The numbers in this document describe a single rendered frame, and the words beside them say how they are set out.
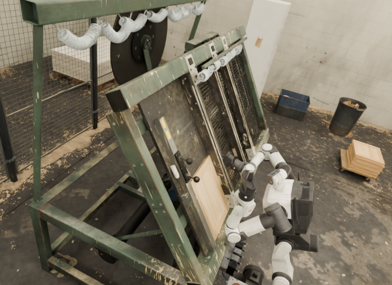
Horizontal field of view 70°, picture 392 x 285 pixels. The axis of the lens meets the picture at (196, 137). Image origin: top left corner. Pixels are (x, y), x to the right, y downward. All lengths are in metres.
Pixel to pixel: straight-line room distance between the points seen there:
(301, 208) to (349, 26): 5.36
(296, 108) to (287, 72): 1.17
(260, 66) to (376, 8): 2.50
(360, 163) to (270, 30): 2.65
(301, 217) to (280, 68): 5.39
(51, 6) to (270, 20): 4.33
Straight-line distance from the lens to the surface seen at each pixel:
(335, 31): 6.81
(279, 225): 1.73
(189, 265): 1.77
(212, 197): 2.04
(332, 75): 7.00
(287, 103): 6.10
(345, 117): 6.12
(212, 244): 1.98
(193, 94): 1.89
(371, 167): 5.04
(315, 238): 2.12
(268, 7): 5.40
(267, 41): 5.47
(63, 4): 1.58
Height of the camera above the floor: 2.49
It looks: 33 degrees down
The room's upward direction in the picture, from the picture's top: 12 degrees clockwise
